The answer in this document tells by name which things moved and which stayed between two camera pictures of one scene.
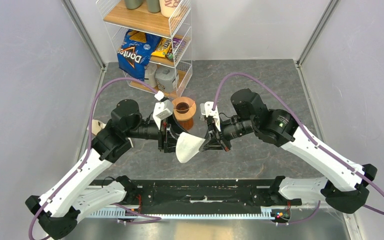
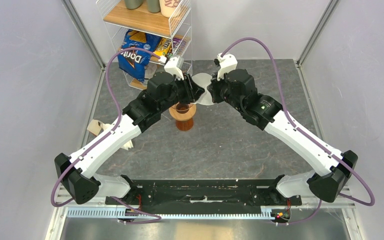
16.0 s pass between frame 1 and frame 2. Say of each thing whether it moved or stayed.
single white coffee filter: moved
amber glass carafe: stayed
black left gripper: moved
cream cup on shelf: stayed
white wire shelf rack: stayed
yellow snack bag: stayed
